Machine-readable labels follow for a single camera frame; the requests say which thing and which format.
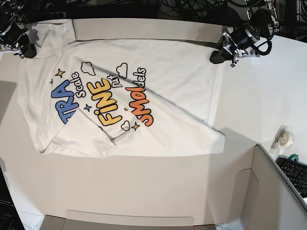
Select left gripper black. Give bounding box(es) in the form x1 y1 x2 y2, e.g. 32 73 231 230
209 27 260 67

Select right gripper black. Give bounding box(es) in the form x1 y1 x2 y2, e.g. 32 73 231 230
0 35 37 59

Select white t-shirt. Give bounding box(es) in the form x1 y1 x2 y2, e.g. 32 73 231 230
17 20 225 158

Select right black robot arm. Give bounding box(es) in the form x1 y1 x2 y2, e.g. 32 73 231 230
0 0 36 59

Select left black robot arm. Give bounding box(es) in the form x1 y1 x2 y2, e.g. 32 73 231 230
210 0 280 67

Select white tape dispenser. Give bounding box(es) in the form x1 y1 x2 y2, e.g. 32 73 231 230
271 125 295 155

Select green tape roll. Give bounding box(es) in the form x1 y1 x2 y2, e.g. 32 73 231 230
288 154 299 162

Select beige cardboard side panel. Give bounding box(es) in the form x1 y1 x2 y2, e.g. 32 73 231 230
211 144 307 230

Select black computer keyboard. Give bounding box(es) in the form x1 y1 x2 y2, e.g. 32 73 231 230
275 157 307 198

